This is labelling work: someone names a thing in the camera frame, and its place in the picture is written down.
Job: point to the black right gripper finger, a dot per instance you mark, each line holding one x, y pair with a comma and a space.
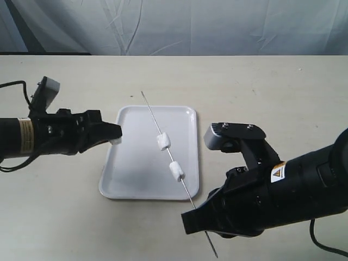
212, 232
207, 217

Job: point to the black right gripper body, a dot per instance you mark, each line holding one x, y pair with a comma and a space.
245, 204

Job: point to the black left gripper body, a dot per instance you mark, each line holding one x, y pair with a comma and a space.
63, 132

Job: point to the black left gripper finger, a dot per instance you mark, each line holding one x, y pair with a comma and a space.
93, 143
106, 131

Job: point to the white marshmallow top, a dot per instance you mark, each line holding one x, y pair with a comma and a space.
116, 141

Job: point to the white marshmallow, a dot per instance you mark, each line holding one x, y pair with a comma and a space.
177, 171
163, 141
116, 141

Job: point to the thin metal skewer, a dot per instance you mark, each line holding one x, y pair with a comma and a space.
167, 150

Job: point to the white marshmallow bottom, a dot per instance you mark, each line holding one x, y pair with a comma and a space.
177, 171

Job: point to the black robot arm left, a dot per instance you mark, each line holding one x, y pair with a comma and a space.
17, 138

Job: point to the grey Piper robot arm right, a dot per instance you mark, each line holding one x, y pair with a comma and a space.
310, 186

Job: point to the white plastic tray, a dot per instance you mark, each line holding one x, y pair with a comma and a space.
137, 169

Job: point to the white wrinkled backdrop cloth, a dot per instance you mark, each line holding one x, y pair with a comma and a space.
174, 27

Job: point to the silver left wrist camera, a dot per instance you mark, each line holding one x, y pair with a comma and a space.
44, 95

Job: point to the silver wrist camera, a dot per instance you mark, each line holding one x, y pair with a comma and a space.
44, 95
226, 137

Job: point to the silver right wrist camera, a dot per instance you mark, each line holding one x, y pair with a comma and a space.
226, 137

